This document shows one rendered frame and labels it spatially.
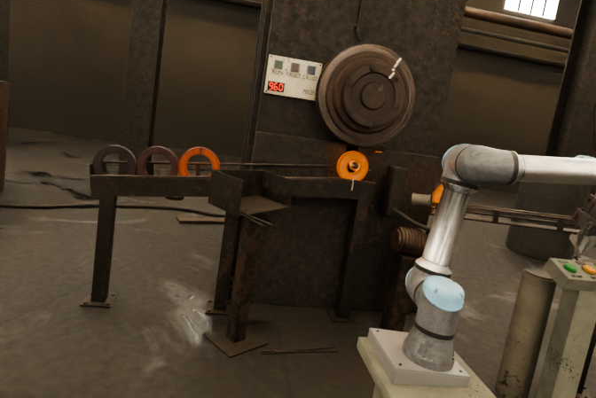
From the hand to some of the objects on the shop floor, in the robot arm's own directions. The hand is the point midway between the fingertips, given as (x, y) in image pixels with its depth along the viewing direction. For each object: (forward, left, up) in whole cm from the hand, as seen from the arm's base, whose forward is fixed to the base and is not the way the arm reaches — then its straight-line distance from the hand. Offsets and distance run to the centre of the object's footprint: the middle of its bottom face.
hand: (579, 253), depth 146 cm
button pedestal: (+3, -12, -66) cm, 67 cm away
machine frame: (+126, +44, -66) cm, 149 cm away
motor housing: (+66, +17, -66) cm, 95 cm away
